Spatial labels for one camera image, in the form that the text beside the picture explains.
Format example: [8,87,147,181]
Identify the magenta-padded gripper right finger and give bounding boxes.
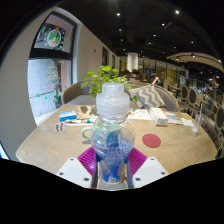
[125,147,169,189]

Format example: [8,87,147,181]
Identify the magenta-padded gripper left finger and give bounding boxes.
[55,146,99,189]

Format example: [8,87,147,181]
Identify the clear bottle with blue label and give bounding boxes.
[89,82,136,191]

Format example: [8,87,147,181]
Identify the flat round red coaster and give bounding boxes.
[141,133,162,149]

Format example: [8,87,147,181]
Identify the pale green ceramic mug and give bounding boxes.
[80,126,93,140]

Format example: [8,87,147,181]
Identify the pill blister pack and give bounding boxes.
[54,121,67,133]

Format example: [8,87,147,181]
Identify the white toothpaste tube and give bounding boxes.
[64,119,94,126]

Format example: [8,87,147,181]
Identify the white cardboard box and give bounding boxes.
[149,106,169,127]

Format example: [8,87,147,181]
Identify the printed paper sheet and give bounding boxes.
[128,109,153,121]

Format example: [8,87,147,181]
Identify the white paper napkin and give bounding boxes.
[179,117,195,128]

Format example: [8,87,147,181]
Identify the drinking glass with straw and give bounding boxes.
[191,103,204,135]

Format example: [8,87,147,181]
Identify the grey curved sofa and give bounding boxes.
[61,79,179,113]

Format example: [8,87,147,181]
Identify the group of oval-back chairs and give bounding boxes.
[168,83,224,159]

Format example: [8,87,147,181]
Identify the person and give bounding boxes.
[129,69,142,83]
[121,69,133,81]
[149,73,163,87]

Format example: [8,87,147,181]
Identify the green potted plant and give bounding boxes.
[80,65,133,98]

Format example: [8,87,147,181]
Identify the window with festive decals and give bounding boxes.
[28,11,78,124]

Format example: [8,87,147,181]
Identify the white round column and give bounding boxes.
[126,52,139,73]

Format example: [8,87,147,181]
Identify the group of ceiling spotlights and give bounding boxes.
[113,8,221,63]

